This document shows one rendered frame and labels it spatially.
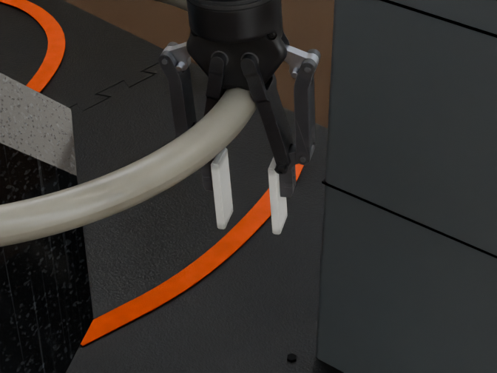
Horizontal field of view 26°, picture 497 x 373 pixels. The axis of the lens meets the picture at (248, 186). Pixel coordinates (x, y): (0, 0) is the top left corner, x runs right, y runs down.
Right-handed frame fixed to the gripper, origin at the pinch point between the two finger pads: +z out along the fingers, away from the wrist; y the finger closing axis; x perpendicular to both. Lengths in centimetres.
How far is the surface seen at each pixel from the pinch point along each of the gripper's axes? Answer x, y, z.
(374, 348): -58, -2, 70
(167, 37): -171, 72, 72
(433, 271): -54, -11, 49
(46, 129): -37, 39, 19
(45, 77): -140, 94, 69
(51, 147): -35, 38, 20
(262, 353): -61, 19, 78
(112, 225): -89, 58, 74
